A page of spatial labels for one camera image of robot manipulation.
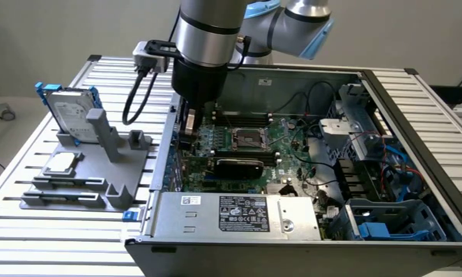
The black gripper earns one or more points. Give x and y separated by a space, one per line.
198 80

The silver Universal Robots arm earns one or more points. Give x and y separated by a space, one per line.
211 31

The black RAM slot bank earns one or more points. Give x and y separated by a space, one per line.
242 118
270 158

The CPU socket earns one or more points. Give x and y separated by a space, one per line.
251 139

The black table corner cap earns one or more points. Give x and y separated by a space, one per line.
94 58
410 71

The black heat sink shroud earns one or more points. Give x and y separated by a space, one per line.
239 168

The green motherboard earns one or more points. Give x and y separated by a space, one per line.
285 150

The grey parts rack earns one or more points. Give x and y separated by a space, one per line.
100 173

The silver metal drive cage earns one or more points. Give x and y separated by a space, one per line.
350 127

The silver CPU chip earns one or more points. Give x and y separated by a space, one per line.
62 163

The silver power supply unit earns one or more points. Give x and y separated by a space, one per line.
201 219

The RAM stick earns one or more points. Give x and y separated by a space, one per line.
67 181

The blue plastic clip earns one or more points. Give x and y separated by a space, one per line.
128 216

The grey caster wheel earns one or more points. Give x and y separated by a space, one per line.
4 111

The black open PC case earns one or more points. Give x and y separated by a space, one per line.
277 256

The neighbouring slat table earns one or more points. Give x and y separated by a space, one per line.
456 92

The blue grey disk bay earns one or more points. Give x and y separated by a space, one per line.
404 213

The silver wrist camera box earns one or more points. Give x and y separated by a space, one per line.
148 59

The hard disk in blue frame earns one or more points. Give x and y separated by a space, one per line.
71 115

